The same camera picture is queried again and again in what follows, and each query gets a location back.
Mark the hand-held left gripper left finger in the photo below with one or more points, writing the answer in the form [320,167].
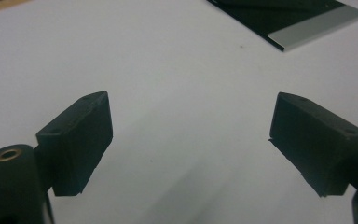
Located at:
[74,146]

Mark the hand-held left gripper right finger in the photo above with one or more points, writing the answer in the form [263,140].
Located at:
[317,146]

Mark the silver picture frame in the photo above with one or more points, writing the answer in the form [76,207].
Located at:
[261,18]

